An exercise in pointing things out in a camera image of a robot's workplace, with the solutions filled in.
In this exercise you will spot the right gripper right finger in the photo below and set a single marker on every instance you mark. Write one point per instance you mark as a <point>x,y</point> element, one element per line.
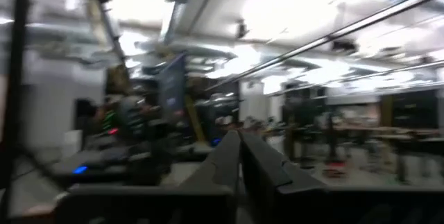
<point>267,172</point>

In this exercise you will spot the dark blue banner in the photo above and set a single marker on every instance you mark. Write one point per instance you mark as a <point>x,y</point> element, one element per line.
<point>171,85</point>

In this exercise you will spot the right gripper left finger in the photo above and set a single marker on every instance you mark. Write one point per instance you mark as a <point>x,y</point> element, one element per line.
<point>222,168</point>

